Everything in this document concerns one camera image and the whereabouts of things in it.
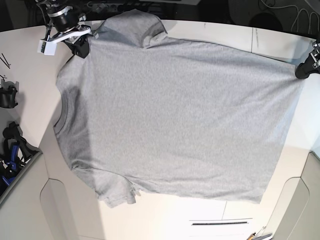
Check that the black round chair base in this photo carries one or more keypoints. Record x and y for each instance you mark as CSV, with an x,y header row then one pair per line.
x,y
266,21

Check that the grey T-shirt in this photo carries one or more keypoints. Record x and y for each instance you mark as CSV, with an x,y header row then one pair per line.
x,y
146,112

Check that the white slotted vent plate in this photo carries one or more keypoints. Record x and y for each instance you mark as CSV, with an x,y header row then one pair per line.
x,y
223,222

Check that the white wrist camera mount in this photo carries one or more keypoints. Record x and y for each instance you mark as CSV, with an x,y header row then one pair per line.
x,y
48,44

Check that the black zip ties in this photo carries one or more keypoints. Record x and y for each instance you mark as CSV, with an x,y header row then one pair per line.
x,y
4,60

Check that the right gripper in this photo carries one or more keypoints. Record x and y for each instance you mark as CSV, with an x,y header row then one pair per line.
x,y
79,45

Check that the pens at bottom edge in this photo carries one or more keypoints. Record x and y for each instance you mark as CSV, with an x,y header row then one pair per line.
x,y
260,235

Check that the blue and black tool pile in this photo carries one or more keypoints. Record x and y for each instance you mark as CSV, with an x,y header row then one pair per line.
x,y
17,152

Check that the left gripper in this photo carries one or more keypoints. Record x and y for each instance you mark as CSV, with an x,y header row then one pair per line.
x,y
311,63

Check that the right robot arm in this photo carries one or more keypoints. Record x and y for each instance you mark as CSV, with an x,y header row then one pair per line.
x,y
62,25

